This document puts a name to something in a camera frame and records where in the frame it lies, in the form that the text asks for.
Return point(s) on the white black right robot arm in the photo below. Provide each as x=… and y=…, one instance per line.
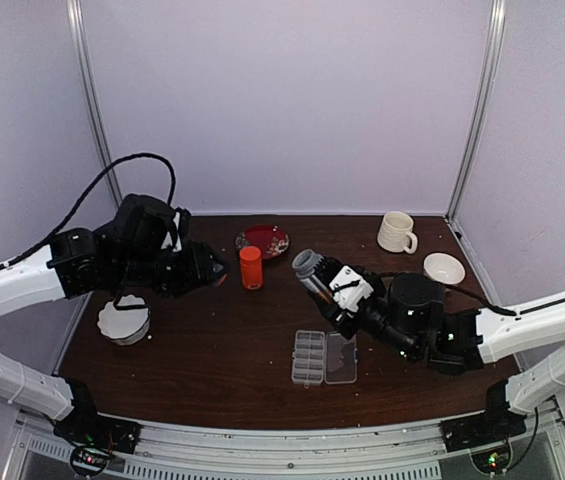
x=409, y=315

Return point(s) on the aluminium frame post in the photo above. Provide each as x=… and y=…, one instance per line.
x=80, y=42
x=489, y=69

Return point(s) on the right aluminium frame post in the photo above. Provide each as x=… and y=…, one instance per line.
x=489, y=69

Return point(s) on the red floral plate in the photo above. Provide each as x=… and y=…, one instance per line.
x=271, y=240

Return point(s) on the white scalloped bowl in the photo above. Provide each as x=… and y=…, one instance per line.
x=124, y=321

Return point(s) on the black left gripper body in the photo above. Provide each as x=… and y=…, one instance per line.
x=179, y=277

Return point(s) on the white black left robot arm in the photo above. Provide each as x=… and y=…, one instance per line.
x=144, y=246

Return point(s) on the orange pill bottle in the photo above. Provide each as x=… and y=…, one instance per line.
x=251, y=267

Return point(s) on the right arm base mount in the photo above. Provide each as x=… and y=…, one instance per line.
x=487, y=436

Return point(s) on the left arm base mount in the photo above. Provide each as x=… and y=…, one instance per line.
x=95, y=439

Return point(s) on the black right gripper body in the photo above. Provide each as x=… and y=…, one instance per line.
x=348, y=331

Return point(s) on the clear plastic pill organizer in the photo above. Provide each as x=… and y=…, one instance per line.
x=323, y=358

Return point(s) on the small white bowl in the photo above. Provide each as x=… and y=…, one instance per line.
x=444, y=268

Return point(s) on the grey lid pill bottle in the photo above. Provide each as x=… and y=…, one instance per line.
x=316, y=272

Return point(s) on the cream ribbed mug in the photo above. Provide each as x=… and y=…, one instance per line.
x=396, y=234

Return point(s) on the left aluminium frame post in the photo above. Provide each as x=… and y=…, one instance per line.
x=80, y=42

